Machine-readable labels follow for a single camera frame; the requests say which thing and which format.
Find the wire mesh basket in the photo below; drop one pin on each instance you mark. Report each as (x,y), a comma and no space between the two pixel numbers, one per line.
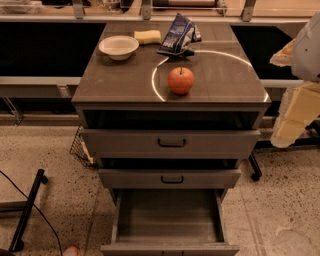
(79,151)

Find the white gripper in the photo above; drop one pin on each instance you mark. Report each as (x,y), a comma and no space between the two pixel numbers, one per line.
(307,55)

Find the red white shoe tip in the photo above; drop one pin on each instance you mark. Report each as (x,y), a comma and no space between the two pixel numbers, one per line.
(71,251)

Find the open bottom drawer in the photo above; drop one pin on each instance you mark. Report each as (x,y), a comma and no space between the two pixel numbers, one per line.
(155,222)

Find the top drawer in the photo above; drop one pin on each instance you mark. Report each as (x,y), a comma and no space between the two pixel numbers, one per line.
(169,144)

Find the yellow sponge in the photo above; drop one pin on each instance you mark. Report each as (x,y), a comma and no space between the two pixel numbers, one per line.
(148,37)

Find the middle drawer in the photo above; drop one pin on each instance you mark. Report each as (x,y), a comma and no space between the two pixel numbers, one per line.
(169,179)

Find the black metal stand leg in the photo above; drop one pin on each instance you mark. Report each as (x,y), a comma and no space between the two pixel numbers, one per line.
(17,243)

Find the grey drawer cabinet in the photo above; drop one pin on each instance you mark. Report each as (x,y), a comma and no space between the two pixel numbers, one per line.
(134,95)

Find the blue chip bag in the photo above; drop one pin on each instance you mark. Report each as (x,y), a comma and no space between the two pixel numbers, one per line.
(181,33)

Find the red apple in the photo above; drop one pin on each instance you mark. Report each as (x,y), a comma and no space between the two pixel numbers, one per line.
(180,80)

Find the white bowl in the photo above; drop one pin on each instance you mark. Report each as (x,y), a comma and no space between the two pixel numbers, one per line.
(118,47)

